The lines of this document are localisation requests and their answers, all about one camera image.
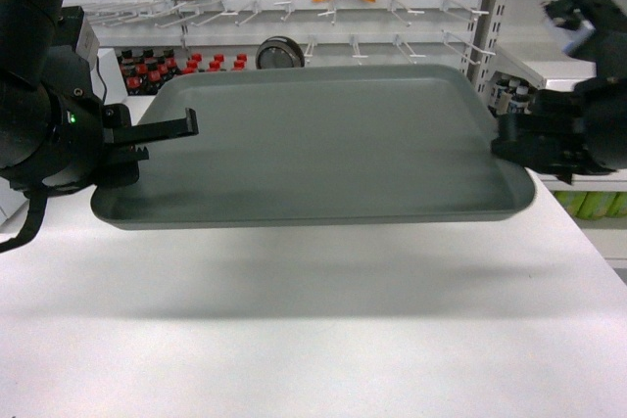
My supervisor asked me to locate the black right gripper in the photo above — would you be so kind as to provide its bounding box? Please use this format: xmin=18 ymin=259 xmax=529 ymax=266
xmin=491 ymin=90 xmax=603 ymax=184

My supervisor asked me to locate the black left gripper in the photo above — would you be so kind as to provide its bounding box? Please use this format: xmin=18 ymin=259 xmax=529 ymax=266
xmin=29 ymin=89 xmax=199 ymax=193

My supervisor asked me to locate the grey-silver rectangular tray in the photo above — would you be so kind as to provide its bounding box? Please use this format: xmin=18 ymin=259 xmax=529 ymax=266
xmin=91 ymin=65 xmax=535 ymax=230

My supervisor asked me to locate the white checkout counter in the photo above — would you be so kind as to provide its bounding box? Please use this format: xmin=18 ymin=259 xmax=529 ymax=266
xmin=1 ymin=185 xmax=626 ymax=417

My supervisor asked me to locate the round grey scanner device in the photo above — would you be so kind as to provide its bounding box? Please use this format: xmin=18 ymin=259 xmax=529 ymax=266
xmin=255 ymin=36 xmax=305 ymax=70

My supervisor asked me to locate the white peg hook rack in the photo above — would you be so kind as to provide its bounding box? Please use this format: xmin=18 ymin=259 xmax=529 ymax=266
xmin=83 ymin=0 xmax=493 ymax=66

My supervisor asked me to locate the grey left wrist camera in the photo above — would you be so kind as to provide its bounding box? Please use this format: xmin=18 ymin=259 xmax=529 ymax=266
xmin=58 ymin=6 xmax=100 ymax=70

